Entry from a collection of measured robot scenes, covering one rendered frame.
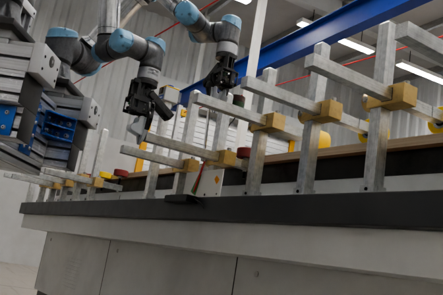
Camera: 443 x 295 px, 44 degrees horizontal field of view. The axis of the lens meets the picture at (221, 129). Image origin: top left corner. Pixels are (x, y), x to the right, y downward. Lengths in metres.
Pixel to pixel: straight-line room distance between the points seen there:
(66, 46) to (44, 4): 8.19
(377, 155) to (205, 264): 1.12
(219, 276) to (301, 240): 0.72
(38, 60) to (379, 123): 0.93
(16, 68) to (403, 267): 1.12
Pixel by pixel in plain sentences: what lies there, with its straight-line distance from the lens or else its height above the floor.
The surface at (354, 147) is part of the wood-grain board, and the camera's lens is 1.72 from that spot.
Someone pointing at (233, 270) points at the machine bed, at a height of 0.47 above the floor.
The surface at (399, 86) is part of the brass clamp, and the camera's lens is 1.39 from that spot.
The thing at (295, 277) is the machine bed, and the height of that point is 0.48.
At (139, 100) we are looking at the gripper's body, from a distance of 1.79.
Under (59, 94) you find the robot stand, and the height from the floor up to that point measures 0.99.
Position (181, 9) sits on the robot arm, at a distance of 1.94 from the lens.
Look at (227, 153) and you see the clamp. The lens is 1.92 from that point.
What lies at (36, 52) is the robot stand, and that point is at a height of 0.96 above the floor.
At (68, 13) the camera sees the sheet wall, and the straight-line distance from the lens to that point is 10.43.
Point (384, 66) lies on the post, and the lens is 1.46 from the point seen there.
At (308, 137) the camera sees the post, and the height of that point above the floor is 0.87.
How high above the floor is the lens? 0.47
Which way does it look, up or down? 14 degrees up
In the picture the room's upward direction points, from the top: 10 degrees clockwise
